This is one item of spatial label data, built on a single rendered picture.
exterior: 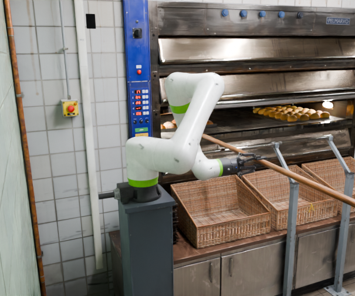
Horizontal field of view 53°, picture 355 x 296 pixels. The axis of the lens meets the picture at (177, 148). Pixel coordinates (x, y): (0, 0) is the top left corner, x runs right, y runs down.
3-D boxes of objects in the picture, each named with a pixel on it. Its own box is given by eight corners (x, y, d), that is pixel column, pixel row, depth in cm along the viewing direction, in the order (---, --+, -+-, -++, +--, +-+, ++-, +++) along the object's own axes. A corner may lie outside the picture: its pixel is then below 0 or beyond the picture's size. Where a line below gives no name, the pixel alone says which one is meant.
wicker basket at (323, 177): (297, 194, 312) (300, 163, 305) (347, 184, 332) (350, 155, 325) (341, 216, 268) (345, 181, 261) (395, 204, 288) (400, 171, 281)
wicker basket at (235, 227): (169, 218, 269) (168, 184, 262) (235, 206, 288) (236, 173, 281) (196, 250, 225) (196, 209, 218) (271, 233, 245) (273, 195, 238)
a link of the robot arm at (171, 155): (183, 162, 127) (225, 66, 156) (144, 157, 134) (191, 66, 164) (192, 183, 137) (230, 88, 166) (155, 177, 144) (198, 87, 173)
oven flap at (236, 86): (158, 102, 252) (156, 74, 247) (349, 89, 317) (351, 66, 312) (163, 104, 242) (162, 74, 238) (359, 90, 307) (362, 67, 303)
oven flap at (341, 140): (163, 175, 259) (158, 148, 260) (349, 148, 324) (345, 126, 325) (165, 175, 256) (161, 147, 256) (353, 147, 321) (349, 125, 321)
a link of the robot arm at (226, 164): (223, 179, 182) (223, 161, 180) (212, 172, 193) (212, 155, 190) (233, 177, 185) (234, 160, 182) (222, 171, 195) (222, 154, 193)
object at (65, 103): (61, 115, 224) (60, 99, 221) (78, 114, 227) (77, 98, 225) (63, 117, 217) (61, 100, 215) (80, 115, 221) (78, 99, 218)
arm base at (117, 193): (101, 209, 137) (100, 195, 136) (95, 195, 151) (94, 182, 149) (166, 199, 146) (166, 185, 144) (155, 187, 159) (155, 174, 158)
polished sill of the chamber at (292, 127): (158, 144, 260) (158, 138, 259) (346, 123, 325) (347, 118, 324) (161, 146, 254) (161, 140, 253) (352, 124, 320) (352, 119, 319)
